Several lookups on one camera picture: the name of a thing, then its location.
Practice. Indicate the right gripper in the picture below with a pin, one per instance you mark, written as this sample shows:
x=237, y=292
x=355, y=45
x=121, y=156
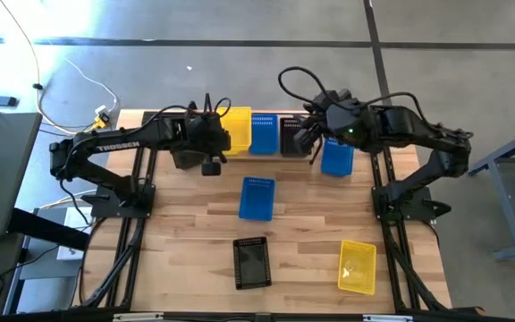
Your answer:
x=338, y=118

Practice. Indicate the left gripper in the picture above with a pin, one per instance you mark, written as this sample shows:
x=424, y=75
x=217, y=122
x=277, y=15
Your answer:
x=204, y=132

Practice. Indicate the black plastic basket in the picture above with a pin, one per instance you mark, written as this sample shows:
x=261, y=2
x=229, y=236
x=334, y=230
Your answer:
x=252, y=264
x=289, y=138
x=186, y=159

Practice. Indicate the blue plastic basket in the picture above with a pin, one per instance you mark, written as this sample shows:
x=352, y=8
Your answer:
x=338, y=161
x=264, y=134
x=256, y=199

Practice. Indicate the yellow plastic basket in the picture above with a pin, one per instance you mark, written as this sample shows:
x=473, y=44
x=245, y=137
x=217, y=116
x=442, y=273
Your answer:
x=239, y=129
x=357, y=268

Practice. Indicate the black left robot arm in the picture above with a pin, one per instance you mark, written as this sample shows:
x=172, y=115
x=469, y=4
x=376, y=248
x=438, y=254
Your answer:
x=114, y=146

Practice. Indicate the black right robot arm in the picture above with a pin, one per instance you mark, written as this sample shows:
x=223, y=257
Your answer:
x=418, y=127

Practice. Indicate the yellow power plug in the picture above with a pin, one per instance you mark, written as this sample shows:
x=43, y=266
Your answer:
x=101, y=121

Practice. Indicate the white power adapter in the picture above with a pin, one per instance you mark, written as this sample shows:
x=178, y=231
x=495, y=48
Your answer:
x=101, y=110

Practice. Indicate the white box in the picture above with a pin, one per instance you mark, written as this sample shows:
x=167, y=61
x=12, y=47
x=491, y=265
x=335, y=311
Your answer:
x=76, y=220

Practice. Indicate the black desk foot beam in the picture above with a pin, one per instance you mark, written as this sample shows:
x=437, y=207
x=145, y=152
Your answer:
x=47, y=230

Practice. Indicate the dark grey desk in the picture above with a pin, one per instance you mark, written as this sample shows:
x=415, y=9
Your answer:
x=2, y=170

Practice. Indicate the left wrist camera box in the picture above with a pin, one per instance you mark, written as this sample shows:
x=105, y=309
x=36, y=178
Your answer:
x=211, y=167

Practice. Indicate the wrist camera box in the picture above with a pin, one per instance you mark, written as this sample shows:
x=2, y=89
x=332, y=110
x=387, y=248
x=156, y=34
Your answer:
x=211, y=167
x=305, y=138

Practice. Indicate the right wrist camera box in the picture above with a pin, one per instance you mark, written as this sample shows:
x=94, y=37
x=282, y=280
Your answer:
x=305, y=138

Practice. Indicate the black aluminium mounting frame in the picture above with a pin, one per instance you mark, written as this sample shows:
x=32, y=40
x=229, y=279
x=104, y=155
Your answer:
x=419, y=214
x=101, y=208

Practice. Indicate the grey metal table frame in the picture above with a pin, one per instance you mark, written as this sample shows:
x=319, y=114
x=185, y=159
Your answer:
x=508, y=149

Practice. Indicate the black front table rail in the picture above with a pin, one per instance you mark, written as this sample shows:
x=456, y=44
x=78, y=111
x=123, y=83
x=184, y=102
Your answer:
x=195, y=319

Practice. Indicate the silver metal bracket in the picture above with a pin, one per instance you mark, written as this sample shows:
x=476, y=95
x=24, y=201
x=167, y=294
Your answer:
x=388, y=318
x=137, y=316

